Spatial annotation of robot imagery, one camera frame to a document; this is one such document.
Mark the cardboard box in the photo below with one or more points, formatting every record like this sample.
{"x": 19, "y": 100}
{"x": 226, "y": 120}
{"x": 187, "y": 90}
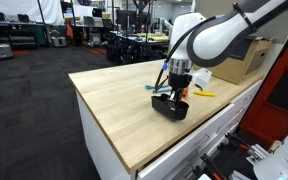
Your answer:
{"x": 244, "y": 61}

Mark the white drawer cabinet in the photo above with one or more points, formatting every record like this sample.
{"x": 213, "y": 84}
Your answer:
{"x": 129, "y": 140}

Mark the blue handled pliers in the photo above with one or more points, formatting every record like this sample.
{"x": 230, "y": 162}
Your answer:
{"x": 164, "y": 88}

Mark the orange handled screwdriver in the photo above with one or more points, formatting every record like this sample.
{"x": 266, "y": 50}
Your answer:
{"x": 185, "y": 92}

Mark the black plastic bowl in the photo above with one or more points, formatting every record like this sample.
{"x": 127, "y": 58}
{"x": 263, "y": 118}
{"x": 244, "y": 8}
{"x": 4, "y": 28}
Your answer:
{"x": 171, "y": 110}

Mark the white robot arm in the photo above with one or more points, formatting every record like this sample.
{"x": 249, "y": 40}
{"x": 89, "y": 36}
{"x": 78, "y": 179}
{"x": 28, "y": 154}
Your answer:
{"x": 207, "y": 42}

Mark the metal drawer handle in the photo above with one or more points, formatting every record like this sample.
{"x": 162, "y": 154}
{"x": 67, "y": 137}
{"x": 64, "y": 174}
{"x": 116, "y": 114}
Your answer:
{"x": 202, "y": 141}

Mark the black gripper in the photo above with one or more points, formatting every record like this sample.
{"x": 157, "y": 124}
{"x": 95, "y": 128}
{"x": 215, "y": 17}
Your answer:
{"x": 178, "y": 82}

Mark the red cabinet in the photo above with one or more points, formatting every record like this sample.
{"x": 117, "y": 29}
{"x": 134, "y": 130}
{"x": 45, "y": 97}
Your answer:
{"x": 267, "y": 117}

